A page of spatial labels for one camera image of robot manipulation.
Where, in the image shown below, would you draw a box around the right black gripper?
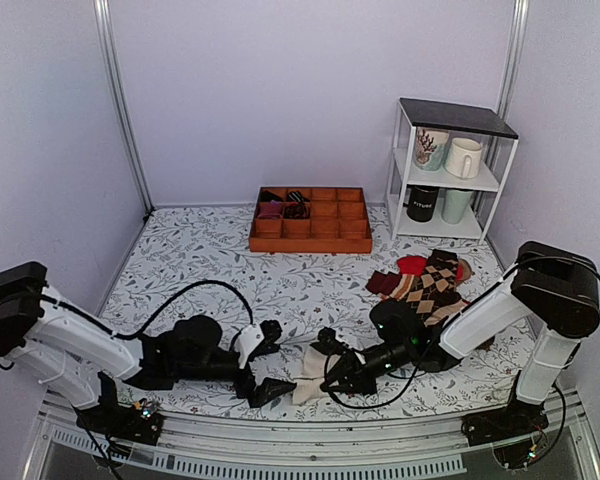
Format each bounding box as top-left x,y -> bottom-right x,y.
322,341 -> 413,398

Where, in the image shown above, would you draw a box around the cream and brown sock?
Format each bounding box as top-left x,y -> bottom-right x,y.
292,346 -> 340,406

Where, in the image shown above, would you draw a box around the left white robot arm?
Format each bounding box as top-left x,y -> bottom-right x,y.
0,261 -> 296,434

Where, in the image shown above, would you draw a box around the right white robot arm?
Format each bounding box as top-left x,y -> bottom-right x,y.
320,241 -> 600,436

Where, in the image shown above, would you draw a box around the striped maroon sock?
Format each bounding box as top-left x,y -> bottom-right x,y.
365,271 -> 419,300

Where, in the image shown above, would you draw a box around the floral tablecloth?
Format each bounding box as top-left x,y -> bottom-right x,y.
101,206 -> 534,422

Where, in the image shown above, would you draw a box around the brown argyle sock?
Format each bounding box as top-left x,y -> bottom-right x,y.
397,249 -> 461,327

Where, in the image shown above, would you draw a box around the red sock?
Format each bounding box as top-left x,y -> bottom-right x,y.
379,254 -> 465,304

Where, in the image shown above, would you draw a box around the magenta rolled sock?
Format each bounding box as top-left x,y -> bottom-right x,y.
256,200 -> 285,220

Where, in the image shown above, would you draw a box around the black striped rolled sock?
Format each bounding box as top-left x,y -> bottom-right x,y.
284,190 -> 310,220

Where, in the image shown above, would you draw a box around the dark rolled sock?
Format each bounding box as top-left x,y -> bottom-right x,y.
259,190 -> 284,202

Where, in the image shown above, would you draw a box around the black mug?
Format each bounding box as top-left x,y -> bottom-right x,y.
406,185 -> 439,223

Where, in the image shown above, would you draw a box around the pale green cup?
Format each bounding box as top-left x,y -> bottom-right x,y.
441,189 -> 473,225

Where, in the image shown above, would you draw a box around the white metal shelf rack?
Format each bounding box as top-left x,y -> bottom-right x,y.
385,98 -> 519,243

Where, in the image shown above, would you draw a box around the white ceramic mug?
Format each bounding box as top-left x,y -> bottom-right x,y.
444,137 -> 483,180

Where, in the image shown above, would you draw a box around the floral pattern mug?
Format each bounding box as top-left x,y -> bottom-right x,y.
414,127 -> 449,171

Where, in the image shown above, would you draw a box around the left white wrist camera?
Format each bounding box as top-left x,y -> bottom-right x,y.
231,325 -> 264,370

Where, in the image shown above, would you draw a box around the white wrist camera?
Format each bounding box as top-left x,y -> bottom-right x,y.
231,325 -> 264,370
311,327 -> 366,364

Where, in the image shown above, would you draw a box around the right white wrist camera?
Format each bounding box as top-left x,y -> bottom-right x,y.
311,327 -> 366,364

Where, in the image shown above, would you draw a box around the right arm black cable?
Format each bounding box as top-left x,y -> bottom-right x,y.
319,344 -> 431,410

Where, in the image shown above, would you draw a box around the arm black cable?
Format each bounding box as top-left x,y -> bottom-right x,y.
39,279 -> 255,342
319,344 -> 431,410

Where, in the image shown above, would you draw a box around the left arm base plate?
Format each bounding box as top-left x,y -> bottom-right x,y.
76,404 -> 164,446

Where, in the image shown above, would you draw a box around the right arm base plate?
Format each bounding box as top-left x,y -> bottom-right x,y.
461,403 -> 549,446

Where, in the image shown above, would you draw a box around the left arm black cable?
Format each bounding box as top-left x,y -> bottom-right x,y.
39,279 -> 255,342

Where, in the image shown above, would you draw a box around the left aluminium corner post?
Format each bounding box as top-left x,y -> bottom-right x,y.
93,0 -> 155,217

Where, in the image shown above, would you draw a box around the aluminium corner post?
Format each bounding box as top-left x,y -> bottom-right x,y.
497,0 -> 530,120
93,0 -> 155,217

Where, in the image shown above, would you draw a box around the right aluminium corner post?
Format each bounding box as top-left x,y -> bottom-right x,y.
497,0 -> 530,120

